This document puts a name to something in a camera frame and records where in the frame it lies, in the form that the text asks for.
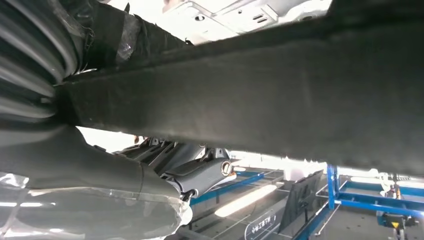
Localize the blue metal beam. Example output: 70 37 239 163
189 170 266 207

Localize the black panel with white lettering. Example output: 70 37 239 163
244 212 278 240

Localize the stamped sheet metal panel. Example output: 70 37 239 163
105 0 333 46

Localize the black upright panel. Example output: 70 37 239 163
278 169 325 233

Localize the blue metal frame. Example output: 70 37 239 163
293 163 424 240

